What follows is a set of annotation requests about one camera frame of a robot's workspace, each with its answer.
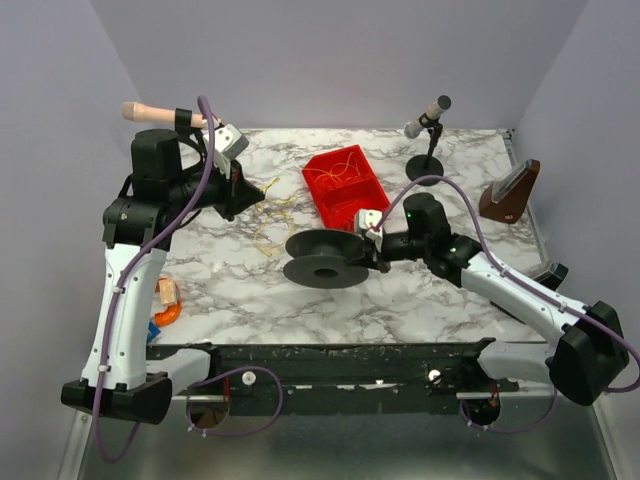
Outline brown wooden metronome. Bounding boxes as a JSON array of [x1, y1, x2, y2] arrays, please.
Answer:
[[478, 159, 541, 224]]

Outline yellow wires in bin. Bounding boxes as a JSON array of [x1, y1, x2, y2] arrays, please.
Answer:
[[307, 152, 364, 194]]

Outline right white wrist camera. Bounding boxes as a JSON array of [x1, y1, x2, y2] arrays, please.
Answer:
[[354, 209, 384, 250]]

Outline yellow cable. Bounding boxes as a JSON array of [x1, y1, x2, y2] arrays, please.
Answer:
[[252, 177, 301, 259]]

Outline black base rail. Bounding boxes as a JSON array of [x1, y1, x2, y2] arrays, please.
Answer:
[[188, 340, 518, 416]]

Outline silver microphone on stand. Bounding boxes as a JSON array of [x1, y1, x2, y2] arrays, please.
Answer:
[[403, 94, 453, 187]]

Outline grey cable spool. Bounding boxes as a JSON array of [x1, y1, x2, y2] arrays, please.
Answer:
[[283, 229, 369, 289]]

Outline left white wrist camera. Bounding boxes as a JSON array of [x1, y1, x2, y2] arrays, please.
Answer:
[[214, 124, 249, 179]]

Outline beige microphone on stand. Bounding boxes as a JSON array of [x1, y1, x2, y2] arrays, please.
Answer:
[[121, 102, 208, 138]]

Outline red plastic bin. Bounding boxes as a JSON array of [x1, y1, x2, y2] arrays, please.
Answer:
[[302, 145, 390, 231]]

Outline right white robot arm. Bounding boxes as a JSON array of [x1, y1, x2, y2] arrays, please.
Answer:
[[354, 193, 629, 406]]

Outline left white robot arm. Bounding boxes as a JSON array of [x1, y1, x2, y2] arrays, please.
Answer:
[[61, 124, 264, 425]]

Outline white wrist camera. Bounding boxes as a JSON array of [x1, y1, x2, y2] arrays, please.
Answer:
[[354, 209, 384, 250], [214, 124, 249, 179]]

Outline orange tape dispenser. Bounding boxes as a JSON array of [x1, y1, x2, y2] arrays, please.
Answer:
[[153, 276, 182, 328]]

